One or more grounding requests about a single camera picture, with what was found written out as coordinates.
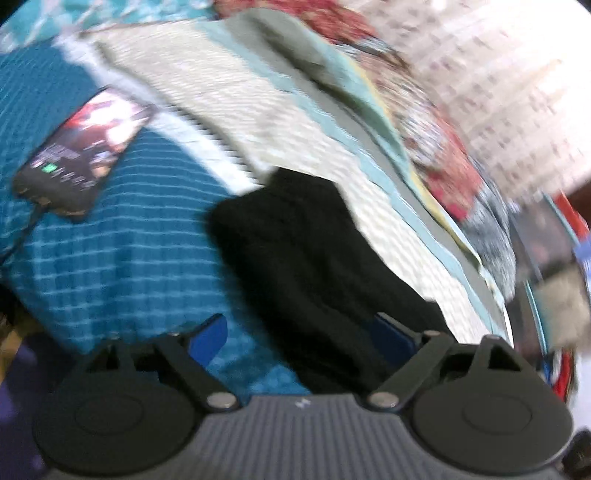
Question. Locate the striped teal grey bedspread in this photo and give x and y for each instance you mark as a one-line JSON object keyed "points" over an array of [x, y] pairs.
{"points": [[279, 96]]}

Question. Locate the red clothes pile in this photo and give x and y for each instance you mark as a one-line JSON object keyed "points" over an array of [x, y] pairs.
{"points": [[558, 370]]}

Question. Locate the clear teal-lid bin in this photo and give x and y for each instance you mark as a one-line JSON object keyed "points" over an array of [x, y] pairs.
{"points": [[527, 330], [542, 239]]}

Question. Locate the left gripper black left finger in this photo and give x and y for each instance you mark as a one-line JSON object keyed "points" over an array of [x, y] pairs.
{"points": [[126, 408]]}

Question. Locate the black pants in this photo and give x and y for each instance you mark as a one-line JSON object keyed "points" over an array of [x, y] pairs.
{"points": [[313, 281]]}

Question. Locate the cardboard box with blue cloth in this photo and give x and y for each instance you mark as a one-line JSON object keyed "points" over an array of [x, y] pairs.
{"points": [[563, 302]]}

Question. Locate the red patterned quilt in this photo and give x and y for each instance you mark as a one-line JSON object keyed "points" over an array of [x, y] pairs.
{"points": [[432, 143]]}

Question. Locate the beige floral curtain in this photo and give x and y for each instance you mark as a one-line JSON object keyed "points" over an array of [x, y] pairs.
{"points": [[513, 75]]}

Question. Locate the black smartphone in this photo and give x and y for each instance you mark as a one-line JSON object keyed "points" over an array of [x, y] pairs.
{"points": [[66, 173]]}

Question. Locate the lower clear teal-lid bin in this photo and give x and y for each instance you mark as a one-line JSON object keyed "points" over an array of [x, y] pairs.
{"points": [[527, 330]]}

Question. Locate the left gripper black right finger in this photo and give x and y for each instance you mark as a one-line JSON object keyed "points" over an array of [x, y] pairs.
{"points": [[479, 407]]}

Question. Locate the grey speckled blanket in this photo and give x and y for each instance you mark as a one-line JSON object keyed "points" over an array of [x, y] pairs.
{"points": [[488, 230]]}

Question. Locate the upper clear teal-lid bin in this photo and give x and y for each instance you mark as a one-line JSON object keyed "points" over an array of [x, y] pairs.
{"points": [[542, 239]]}

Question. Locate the blue checkered blanket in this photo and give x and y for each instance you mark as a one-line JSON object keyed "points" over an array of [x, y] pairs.
{"points": [[141, 263]]}

